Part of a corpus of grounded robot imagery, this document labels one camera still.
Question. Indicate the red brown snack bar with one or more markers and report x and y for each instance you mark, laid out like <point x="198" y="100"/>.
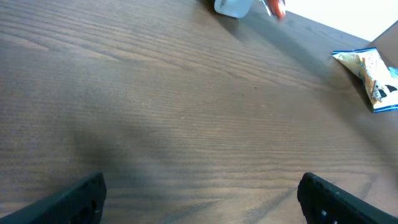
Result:
<point x="275" y="8"/>

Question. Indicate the blue mouthwash bottle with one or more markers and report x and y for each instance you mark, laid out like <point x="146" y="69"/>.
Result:
<point x="393" y="71"/>

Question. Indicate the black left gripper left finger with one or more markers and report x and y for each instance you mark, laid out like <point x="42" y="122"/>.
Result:
<point x="82" y="202"/>

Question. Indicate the yellow wet wipes bag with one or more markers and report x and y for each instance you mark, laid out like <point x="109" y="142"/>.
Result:
<point x="368" y="65"/>

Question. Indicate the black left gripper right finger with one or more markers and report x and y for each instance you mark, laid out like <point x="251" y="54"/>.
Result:
<point x="322" y="203"/>

